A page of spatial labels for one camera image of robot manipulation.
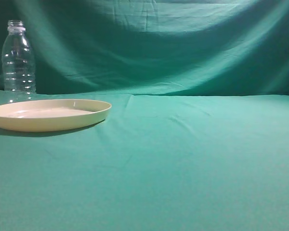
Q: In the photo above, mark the green cloth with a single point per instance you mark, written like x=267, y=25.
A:
x=197, y=138

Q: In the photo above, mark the cream plastic plate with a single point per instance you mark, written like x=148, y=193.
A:
x=52, y=115

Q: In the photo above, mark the clear empty plastic bottle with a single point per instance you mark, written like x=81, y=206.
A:
x=18, y=64

